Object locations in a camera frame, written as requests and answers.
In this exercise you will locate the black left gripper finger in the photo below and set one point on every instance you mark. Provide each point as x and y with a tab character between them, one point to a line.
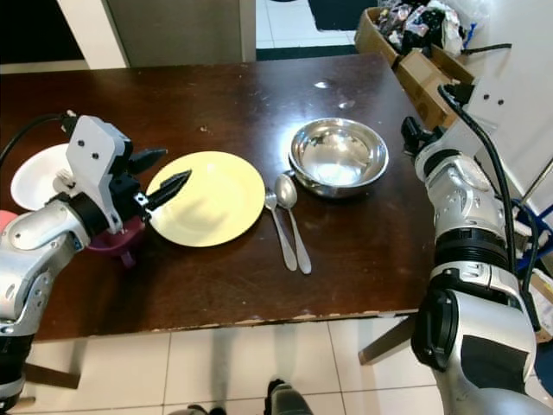
169	190
145	160

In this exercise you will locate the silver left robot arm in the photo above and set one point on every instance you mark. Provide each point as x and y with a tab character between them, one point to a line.
24	278

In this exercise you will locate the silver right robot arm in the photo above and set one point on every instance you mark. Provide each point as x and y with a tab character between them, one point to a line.
472	201

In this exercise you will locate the small maroon plastic bowl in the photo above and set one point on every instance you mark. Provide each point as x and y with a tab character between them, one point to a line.
121	242

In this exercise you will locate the yellow plate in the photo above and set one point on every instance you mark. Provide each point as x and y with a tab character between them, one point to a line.
216	203

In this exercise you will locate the brown cardboard box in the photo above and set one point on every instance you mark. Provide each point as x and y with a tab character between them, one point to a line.
423	82

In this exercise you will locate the stainless steel bowl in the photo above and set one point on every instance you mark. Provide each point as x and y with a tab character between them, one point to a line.
339	157

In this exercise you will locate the white plate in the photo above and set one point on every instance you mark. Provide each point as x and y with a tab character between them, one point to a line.
39	173

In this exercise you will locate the small steel spoon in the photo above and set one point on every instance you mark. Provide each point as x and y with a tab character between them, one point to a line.
270	201

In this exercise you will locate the white plastic bag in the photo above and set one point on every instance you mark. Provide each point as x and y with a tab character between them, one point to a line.
449	28

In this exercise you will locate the large steel spoon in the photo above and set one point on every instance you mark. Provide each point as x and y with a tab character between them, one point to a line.
286	190

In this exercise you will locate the dark patterned cloth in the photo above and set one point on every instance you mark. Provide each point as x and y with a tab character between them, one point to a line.
406	19

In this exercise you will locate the pink plate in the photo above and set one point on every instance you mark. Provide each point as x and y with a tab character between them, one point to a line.
6	221

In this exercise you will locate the grey door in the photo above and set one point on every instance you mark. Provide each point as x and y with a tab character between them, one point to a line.
177	30

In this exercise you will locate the black floor mat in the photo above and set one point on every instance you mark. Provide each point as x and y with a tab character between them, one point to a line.
341	13

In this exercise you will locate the wooden table leg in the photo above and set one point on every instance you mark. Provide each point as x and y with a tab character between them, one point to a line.
52	376
387	339

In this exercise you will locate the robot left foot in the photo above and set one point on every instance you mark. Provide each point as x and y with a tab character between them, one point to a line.
190	410

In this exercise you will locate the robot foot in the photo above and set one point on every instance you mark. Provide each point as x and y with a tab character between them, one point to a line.
289	399
190	410

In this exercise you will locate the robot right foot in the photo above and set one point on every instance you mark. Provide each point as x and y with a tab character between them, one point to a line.
289	399

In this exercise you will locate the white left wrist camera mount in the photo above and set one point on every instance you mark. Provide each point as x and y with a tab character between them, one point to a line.
95	156

